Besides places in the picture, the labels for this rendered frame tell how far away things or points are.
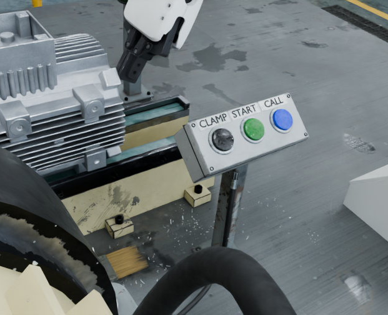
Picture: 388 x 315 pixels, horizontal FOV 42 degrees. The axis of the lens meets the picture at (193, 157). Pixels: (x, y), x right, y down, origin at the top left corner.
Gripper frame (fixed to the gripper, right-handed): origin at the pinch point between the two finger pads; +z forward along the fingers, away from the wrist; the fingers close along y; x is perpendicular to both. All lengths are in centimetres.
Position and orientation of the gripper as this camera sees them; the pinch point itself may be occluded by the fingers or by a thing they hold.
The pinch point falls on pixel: (130, 66)
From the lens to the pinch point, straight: 72.6
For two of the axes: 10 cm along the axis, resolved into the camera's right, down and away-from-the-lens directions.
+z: -4.9, 8.2, 2.9
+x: -6.8, -1.5, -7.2
